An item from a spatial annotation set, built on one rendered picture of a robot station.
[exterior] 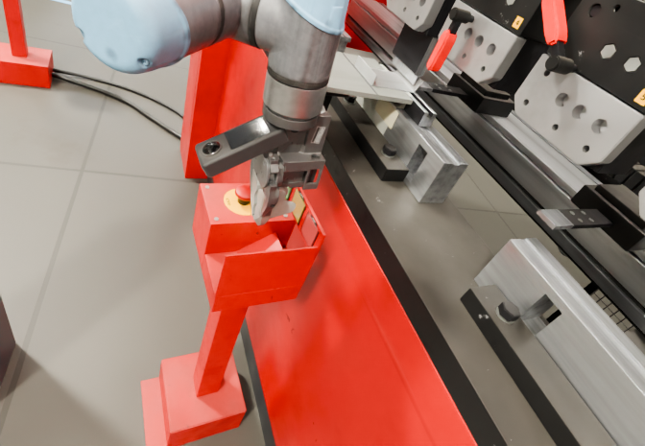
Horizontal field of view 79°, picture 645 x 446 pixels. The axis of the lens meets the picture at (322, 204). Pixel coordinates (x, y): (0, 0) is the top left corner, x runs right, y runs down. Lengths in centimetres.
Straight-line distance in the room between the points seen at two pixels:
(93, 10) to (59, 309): 125
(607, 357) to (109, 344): 127
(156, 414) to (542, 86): 121
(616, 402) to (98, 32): 63
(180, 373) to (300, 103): 95
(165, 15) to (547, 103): 45
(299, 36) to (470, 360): 44
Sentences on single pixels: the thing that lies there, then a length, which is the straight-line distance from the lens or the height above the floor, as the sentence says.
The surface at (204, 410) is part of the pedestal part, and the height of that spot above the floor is 12.
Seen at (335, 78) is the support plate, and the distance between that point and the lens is 75.
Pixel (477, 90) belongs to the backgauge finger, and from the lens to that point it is 98.
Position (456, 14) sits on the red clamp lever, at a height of 118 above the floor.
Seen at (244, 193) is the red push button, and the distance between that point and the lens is 71.
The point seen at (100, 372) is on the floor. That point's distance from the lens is 140.
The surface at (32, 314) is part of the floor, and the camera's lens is 153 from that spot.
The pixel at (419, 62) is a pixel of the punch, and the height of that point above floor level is 106.
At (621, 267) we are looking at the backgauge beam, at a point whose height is 94.
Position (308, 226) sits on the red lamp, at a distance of 67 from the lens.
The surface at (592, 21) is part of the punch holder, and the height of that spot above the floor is 124.
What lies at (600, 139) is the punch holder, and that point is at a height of 115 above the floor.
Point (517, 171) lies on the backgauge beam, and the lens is 93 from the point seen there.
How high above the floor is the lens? 126
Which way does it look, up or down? 38 degrees down
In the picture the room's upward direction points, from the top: 24 degrees clockwise
